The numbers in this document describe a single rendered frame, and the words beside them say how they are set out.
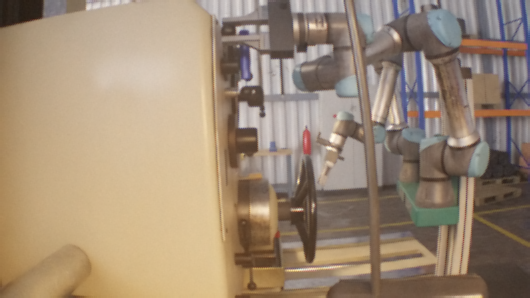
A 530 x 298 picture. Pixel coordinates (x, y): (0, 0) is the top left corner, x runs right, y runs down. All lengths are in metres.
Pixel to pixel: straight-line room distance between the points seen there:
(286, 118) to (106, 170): 7.96
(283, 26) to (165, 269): 0.59
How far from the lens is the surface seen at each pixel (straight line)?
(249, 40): 0.93
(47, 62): 1.04
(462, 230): 1.63
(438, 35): 1.18
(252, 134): 1.15
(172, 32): 0.93
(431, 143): 1.40
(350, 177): 8.45
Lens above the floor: 1.64
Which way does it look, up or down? 4 degrees down
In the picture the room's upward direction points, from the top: 3 degrees counter-clockwise
